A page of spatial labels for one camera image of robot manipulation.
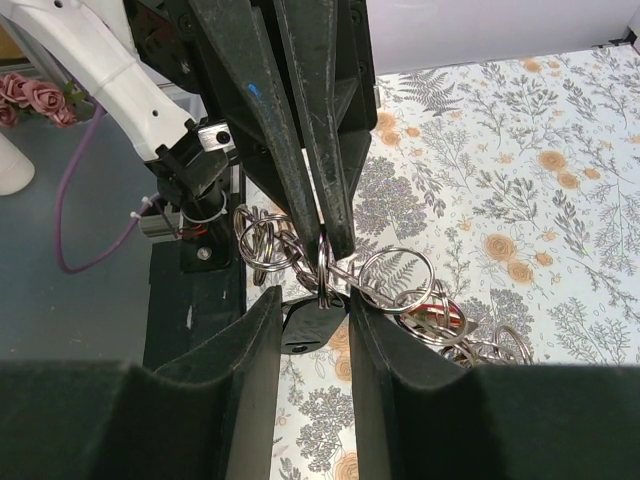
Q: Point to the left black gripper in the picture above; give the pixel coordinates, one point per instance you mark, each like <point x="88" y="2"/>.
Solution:
<point x="305" y="70"/>

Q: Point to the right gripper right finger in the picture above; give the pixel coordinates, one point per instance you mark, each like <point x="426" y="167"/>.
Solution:
<point x="419" y="416"/>

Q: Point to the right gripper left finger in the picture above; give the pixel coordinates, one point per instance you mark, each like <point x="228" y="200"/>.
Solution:
<point x="208" y="414"/>

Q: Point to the black car key fob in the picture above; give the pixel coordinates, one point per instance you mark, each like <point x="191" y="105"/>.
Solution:
<point x="307" y="327"/>

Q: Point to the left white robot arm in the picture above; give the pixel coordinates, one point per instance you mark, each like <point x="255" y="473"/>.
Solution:
<point x="92" y="40"/>

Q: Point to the red key tag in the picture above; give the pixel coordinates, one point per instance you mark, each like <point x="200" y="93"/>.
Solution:
<point x="435" y="314"/>

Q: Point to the pink artificial roses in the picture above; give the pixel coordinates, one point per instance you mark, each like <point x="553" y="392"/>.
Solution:
<point x="23" y="97"/>

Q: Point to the floral table mat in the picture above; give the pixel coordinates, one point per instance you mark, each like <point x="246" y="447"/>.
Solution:
<point x="519" y="180"/>

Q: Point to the white vase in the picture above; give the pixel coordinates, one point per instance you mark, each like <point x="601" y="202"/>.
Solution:
<point x="16" y="170"/>

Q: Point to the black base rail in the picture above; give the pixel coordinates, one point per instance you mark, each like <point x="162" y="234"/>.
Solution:
<point x="196" y="276"/>

